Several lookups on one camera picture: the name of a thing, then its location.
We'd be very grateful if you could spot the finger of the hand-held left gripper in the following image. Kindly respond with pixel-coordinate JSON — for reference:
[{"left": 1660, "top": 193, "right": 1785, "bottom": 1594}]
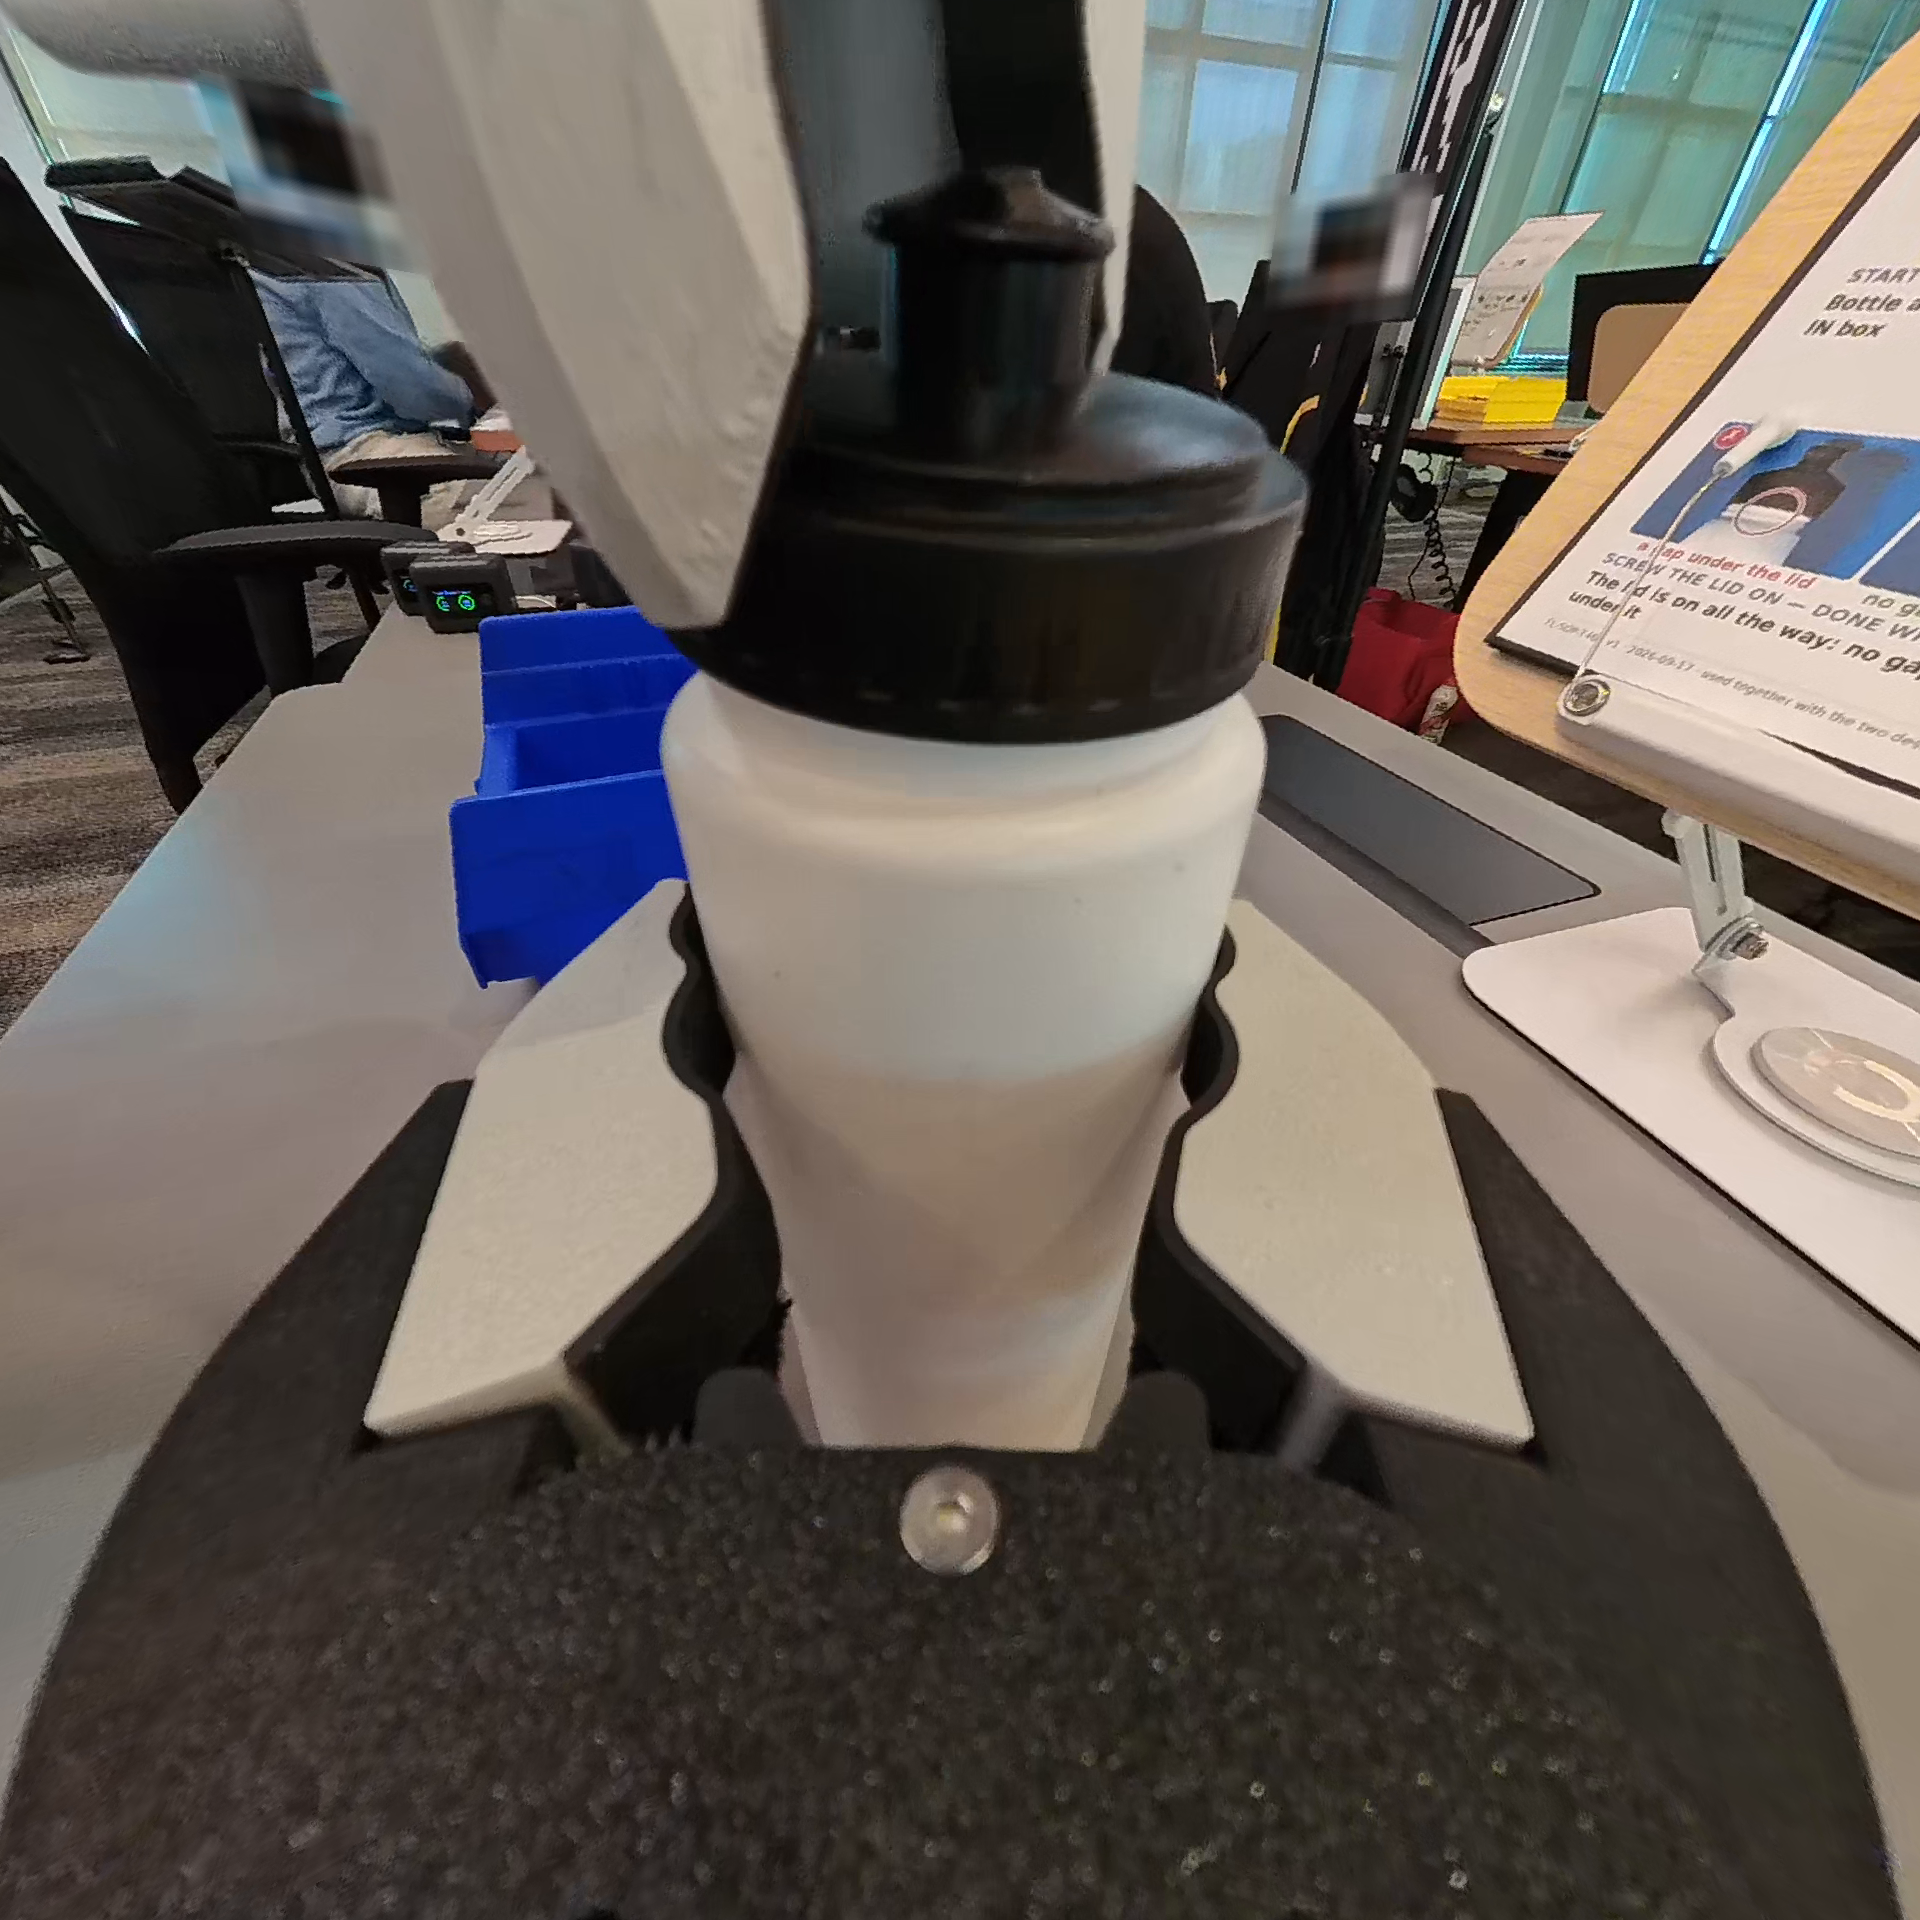
[
  {"left": 931, "top": 0, "right": 1152, "bottom": 380},
  {"left": 297, "top": 0, "right": 935, "bottom": 633}
]

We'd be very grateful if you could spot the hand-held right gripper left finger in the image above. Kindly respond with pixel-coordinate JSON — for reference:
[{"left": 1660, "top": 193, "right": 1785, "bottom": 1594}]
[{"left": 360, "top": 877, "right": 789, "bottom": 1453}]

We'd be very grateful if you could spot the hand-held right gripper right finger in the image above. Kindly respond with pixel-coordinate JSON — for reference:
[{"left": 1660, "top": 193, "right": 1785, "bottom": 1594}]
[{"left": 1128, "top": 896, "right": 1537, "bottom": 1469}]

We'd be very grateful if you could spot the blue plastic bin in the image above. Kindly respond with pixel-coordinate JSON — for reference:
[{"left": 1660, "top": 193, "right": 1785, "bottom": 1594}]
[{"left": 449, "top": 609, "right": 700, "bottom": 991}]

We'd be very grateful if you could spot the white plastic bottle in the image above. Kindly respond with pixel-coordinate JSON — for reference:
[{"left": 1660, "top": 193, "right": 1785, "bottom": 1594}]
[{"left": 661, "top": 661, "right": 1268, "bottom": 1452}]

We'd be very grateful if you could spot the black bottle lid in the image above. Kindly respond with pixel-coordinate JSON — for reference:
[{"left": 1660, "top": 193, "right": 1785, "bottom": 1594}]
[{"left": 667, "top": 168, "right": 1309, "bottom": 745}]

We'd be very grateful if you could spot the black marker banner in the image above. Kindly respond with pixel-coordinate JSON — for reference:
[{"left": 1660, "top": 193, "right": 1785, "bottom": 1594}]
[{"left": 1393, "top": 0, "right": 1517, "bottom": 173}]

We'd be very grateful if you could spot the black battery charger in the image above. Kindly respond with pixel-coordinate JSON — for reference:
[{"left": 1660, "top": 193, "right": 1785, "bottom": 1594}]
[{"left": 381, "top": 545, "right": 519, "bottom": 633}]

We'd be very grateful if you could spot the black office chair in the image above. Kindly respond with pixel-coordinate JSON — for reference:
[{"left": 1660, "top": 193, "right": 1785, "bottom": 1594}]
[{"left": 0, "top": 157, "right": 452, "bottom": 811}]

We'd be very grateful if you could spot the red bag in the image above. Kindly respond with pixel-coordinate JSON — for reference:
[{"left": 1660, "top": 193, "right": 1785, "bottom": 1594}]
[{"left": 1334, "top": 591, "right": 1478, "bottom": 745}]

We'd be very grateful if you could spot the wooden instruction board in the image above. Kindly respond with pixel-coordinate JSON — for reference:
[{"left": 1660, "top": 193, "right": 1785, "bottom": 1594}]
[{"left": 1456, "top": 31, "right": 1920, "bottom": 917}]

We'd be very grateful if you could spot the printed instruction sheet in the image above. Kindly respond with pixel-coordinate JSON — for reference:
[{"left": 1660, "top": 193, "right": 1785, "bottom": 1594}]
[{"left": 1488, "top": 247, "right": 1920, "bottom": 799}]

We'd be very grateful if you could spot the dark desk cable flap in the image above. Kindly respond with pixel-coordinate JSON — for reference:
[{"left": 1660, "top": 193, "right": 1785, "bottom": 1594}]
[{"left": 1256, "top": 712, "right": 1600, "bottom": 929}]

